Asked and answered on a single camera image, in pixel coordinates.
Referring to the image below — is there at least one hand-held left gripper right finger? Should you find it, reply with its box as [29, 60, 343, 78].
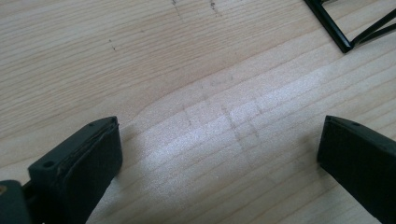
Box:
[317, 115, 396, 224]

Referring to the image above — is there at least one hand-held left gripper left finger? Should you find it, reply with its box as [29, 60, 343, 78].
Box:
[27, 116, 123, 224]

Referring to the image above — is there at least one black metal frame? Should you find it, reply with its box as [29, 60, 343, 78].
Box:
[303, 0, 396, 54]

